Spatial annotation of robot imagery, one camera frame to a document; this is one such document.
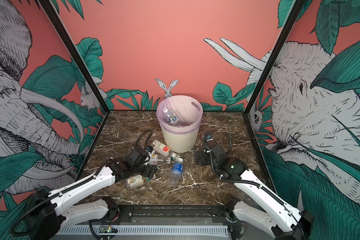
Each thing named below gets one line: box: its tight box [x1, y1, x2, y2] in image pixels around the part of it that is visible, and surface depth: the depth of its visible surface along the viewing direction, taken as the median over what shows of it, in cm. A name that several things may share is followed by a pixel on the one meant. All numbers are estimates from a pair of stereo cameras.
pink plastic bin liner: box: [156, 95, 204, 135], surface depth 92 cm
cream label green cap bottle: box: [125, 174, 152, 190], surface depth 81 cm
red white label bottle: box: [152, 139, 181, 162], surface depth 95 cm
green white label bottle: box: [162, 107, 179, 126], surface depth 92 cm
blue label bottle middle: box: [168, 157, 184, 186], surface depth 87 cm
